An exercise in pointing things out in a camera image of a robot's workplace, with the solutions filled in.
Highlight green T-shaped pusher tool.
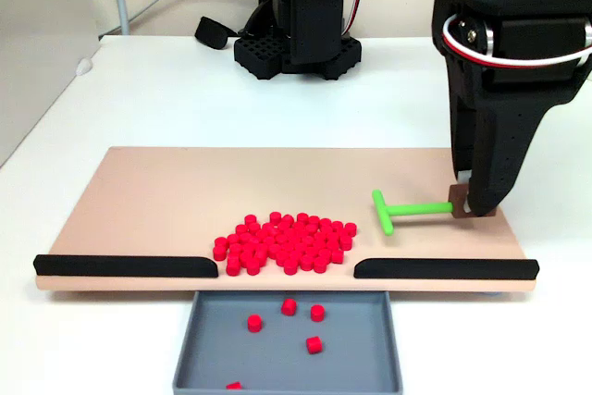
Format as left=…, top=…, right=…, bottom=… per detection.
left=372, top=183, right=499, bottom=237

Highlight grey partition panel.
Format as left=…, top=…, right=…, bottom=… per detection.
left=0, top=0, right=101, bottom=167

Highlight grey shallow tray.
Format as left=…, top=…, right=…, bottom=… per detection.
left=171, top=290, right=402, bottom=395

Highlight pile of red granules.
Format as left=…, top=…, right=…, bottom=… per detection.
left=212, top=211, right=359, bottom=277

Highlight black edge rail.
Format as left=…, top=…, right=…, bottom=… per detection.
left=32, top=253, right=219, bottom=279
left=353, top=257, right=540, bottom=281

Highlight beige rectangular board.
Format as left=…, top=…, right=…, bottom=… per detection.
left=35, top=145, right=540, bottom=295

